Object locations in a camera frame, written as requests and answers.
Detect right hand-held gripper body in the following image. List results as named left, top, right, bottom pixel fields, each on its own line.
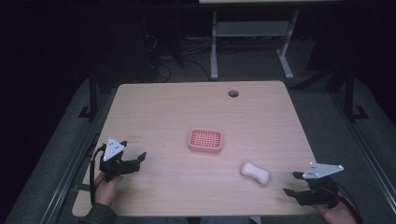
left=301, top=161, right=346, bottom=209

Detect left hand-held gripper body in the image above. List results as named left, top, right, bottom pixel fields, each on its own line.
left=98, top=136, right=141, bottom=183

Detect white soap bar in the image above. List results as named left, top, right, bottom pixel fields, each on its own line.
left=239, top=161, right=272, bottom=187

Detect pink soap dish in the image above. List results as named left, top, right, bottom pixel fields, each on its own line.
left=187, top=127, right=224, bottom=155

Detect person's right hand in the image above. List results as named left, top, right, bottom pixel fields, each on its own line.
left=313, top=191, right=360, bottom=224

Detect person's left hand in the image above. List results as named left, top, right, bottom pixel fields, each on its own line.
left=93, top=172, right=124, bottom=207

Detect black metal stand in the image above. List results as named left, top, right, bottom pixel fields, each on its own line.
left=343, top=59, right=371, bottom=123
left=78, top=69, right=100, bottom=123

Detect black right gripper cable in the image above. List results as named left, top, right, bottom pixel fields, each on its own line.
left=333, top=181, right=364, bottom=224

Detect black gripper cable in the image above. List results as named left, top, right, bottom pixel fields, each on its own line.
left=89, top=143, right=107, bottom=207
left=333, top=181, right=364, bottom=224

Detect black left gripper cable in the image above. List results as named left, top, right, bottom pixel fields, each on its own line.
left=89, top=143, right=107, bottom=207

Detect grey metal rail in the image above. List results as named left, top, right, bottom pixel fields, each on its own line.
left=36, top=90, right=118, bottom=224
left=330, top=91, right=396, bottom=208

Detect cables on floor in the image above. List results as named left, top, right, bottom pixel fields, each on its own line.
left=141, top=32, right=213, bottom=83

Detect white metal table frame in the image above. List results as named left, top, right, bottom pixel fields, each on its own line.
left=209, top=8, right=301, bottom=81

